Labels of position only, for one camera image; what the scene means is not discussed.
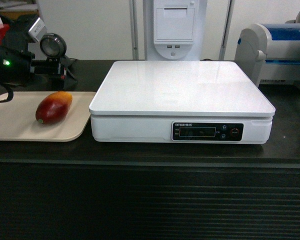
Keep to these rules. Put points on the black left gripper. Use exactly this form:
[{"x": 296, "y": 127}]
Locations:
[{"x": 18, "y": 68}]

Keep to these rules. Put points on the dark red mango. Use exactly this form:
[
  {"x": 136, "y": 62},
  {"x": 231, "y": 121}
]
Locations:
[{"x": 54, "y": 108}]

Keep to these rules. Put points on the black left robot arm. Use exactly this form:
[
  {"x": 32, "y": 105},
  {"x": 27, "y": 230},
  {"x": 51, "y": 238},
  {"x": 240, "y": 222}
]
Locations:
[{"x": 13, "y": 35}]

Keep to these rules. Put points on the white checkout scale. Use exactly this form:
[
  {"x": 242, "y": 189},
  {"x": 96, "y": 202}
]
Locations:
[{"x": 206, "y": 102}]

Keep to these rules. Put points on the black slatted checkout counter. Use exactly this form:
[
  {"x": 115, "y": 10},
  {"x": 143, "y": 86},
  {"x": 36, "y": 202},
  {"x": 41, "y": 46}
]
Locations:
[{"x": 88, "y": 190}]

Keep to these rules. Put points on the beige tray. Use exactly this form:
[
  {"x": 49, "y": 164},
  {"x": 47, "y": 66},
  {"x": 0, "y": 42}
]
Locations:
[{"x": 18, "y": 121}]

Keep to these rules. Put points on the white receipt printer kiosk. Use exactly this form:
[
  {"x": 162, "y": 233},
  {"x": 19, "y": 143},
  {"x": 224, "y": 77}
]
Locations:
[{"x": 174, "y": 29}]

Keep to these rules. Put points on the white blue label printer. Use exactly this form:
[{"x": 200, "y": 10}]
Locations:
[{"x": 269, "y": 54}]

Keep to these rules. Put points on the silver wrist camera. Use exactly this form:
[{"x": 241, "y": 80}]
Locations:
[{"x": 37, "y": 30}]

